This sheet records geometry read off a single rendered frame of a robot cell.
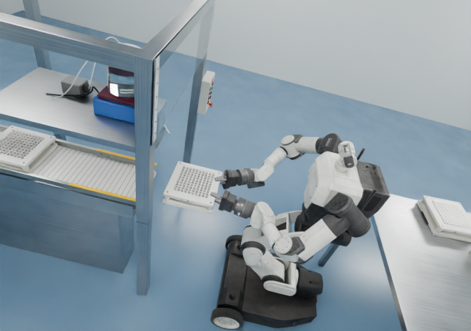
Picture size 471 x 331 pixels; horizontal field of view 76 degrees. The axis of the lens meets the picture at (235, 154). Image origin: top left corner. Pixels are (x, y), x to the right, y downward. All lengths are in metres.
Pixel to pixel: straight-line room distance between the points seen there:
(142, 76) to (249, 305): 1.55
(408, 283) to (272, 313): 0.83
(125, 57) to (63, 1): 4.80
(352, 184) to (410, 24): 3.83
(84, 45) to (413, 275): 1.70
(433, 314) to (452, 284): 0.24
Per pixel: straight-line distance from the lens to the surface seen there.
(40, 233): 2.27
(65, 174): 1.77
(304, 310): 2.21
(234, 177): 1.57
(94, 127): 1.32
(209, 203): 1.46
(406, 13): 4.93
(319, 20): 4.74
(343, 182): 1.35
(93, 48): 1.07
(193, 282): 2.28
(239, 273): 2.15
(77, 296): 2.29
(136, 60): 1.02
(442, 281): 1.89
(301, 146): 1.69
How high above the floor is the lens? 2.05
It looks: 40 degrees down
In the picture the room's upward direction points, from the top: 15 degrees clockwise
